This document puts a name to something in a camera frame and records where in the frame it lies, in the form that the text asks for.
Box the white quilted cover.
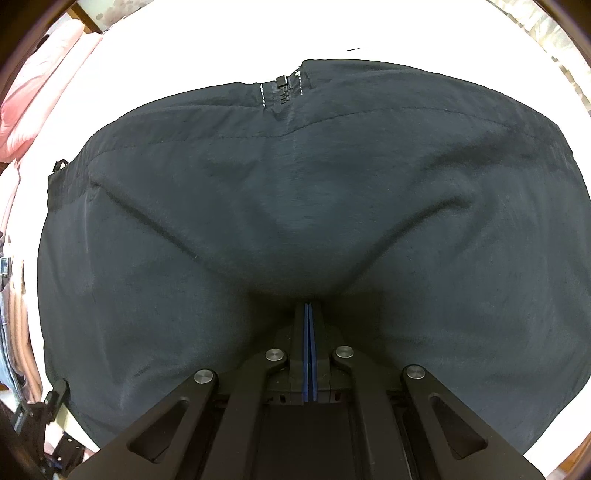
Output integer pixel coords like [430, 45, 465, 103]
[522, 11, 591, 123]

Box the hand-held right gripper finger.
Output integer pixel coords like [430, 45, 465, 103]
[308, 299, 546, 480]
[69, 299, 309, 480]

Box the green and black hooded jacket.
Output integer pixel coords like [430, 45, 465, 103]
[37, 58, 591, 467]

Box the pink folded duvet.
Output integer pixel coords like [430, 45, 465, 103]
[0, 18, 106, 162]

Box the stack of folded clothes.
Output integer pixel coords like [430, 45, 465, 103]
[0, 231, 47, 407]

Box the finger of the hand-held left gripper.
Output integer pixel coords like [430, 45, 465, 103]
[41, 378, 71, 423]

